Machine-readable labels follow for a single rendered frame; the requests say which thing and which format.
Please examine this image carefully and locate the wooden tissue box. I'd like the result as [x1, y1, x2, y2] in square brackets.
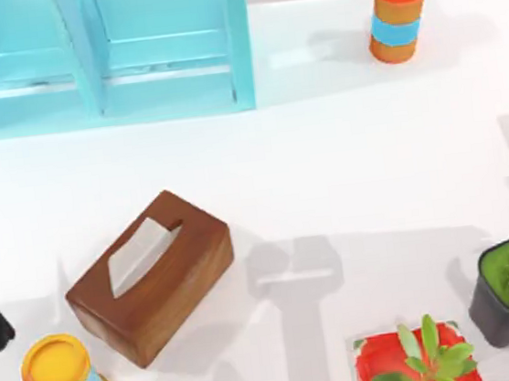
[54, 183, 247, 376]

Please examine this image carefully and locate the white tissue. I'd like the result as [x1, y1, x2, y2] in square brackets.
[102, 214, 190, 301]

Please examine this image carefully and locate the light blue rack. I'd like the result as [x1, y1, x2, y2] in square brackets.
[0, 0, 259, 141]

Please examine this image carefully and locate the orange can with blue band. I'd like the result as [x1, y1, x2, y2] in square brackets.
[363, 0, 434, 68]

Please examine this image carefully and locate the red pot with green plant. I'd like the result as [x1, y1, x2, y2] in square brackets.
[349, 309, 482, 381]

